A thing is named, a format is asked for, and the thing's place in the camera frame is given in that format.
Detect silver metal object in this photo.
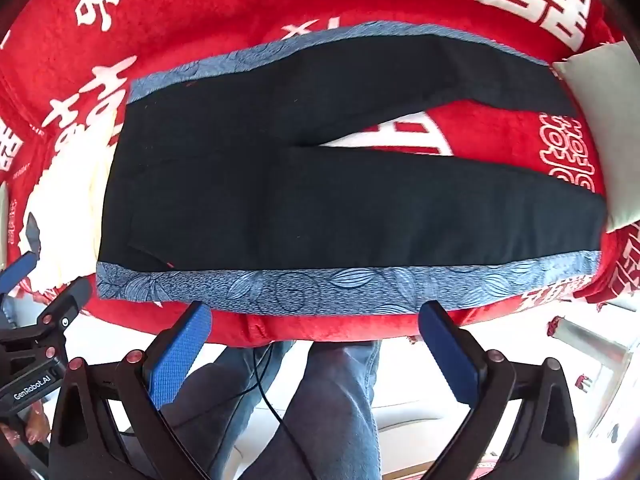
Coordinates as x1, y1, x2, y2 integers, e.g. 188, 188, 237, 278
547, 316, 632, 397

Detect black pants with blue stripes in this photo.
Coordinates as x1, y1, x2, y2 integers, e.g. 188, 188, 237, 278
95, 21, 608, 313

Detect pale grey pillow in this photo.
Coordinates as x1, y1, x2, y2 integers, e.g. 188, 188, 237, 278
552, 40, 640, 233

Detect person's left leg in jeans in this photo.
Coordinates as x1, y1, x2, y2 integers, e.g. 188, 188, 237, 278
162, 340, 296, 480

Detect person's leg in jeans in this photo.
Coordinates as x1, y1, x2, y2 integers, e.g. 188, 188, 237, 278
235, 340, 385, 480
162, 340, 296, 480

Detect person's right leg in jeans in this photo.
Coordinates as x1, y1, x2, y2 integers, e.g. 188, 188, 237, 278
235, 340, 385, 480

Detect red printed blanket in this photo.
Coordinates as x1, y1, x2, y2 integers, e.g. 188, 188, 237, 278
0, 0, 640, 351

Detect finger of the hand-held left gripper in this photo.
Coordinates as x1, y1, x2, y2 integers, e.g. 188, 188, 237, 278
0, 276, 95, 356
0, 212, 44, 297

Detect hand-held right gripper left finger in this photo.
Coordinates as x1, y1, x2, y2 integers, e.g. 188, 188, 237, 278
49, 301, 221, 480

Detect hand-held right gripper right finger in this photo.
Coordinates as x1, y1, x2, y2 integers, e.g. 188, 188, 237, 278
418, 301, 581, 480

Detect thin black cable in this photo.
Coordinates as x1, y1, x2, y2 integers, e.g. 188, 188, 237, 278
250, 342, 311, 461

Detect person's left hand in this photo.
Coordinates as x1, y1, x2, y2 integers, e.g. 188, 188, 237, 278
0, 400, 53, 461

